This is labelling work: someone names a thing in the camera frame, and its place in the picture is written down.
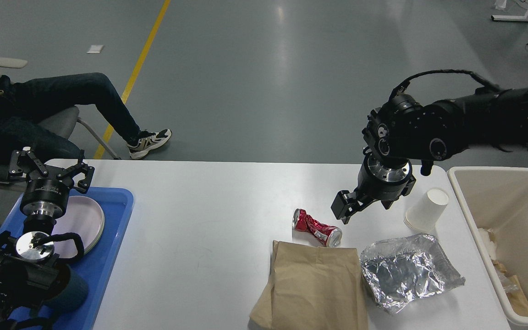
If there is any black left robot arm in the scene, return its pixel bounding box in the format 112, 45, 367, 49
0, 148, 94, 330

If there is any dark teal mug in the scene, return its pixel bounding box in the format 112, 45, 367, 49
43, 264, 89, 313

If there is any crushed red soda can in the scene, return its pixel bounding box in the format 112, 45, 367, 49
292, 209, 343, 248

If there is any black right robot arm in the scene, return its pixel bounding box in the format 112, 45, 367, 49
331, 69, 528, 224

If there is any beige plastic bin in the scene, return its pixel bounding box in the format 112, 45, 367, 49
448, 166, 528, 327

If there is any brown paper bag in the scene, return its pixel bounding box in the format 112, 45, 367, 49
249, 241, 369, 330

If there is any blue plastic tray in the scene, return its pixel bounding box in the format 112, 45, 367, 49
0, 187, 134, 330

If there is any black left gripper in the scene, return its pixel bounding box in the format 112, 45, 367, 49
7, 148, 96, 219

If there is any white paper on floor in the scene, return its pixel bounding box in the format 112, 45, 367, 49
87, 44, 104, 54

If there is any translucent plastic cup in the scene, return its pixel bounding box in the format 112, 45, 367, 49
404, 187, 449, 233

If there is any foil sheet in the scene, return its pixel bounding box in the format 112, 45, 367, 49
359, 233, 465, 315

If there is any seated person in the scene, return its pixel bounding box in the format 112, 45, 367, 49
0, 71, 172, 162

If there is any pink plate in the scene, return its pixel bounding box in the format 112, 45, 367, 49
52, 196, 90, 235

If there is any green plate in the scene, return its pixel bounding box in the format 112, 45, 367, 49
79, 198, 105, 254

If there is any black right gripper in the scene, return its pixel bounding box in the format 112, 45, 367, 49
331, 153, 416, 224

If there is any grey office chair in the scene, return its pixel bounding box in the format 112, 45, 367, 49
0, 106, 121, 191

